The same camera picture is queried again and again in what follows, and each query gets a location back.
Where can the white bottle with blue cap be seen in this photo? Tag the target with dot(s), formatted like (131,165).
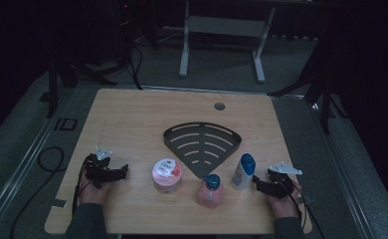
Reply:
(241,177)

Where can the black metal stand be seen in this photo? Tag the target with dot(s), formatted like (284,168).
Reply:
(52,93)
(324,99)

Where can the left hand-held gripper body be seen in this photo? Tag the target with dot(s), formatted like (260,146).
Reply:
(97,169)

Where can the pink jar with white lid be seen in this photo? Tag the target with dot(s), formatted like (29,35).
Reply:
(167,174)

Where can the person's left hand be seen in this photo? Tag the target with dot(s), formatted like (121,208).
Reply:
(91,195)

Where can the grey table grommet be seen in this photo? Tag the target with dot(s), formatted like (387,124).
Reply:
(219,106)

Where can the dark grey corner shelf rack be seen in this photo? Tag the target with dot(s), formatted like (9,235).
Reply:
(202,146)

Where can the person's right hand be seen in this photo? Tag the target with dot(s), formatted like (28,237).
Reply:
(286,207)

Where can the white desk frame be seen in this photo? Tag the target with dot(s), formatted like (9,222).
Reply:
(225,26)

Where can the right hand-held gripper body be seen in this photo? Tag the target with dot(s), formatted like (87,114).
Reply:
(280,186)

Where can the pink pump bottle blue top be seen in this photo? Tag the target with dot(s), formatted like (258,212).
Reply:
(209,195)

